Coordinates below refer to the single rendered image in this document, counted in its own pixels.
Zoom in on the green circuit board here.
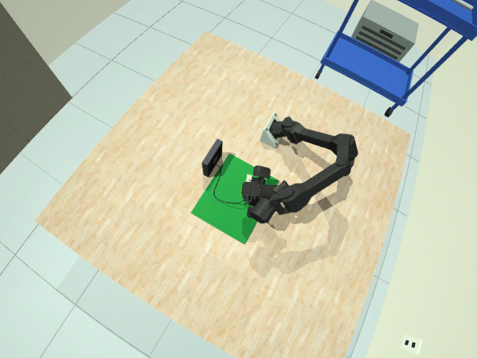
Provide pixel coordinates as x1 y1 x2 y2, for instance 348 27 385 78
191 154 259 244

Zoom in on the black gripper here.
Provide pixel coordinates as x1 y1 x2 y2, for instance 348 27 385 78
247 166 271 219

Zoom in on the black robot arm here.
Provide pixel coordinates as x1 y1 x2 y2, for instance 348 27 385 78
241 117 358 224

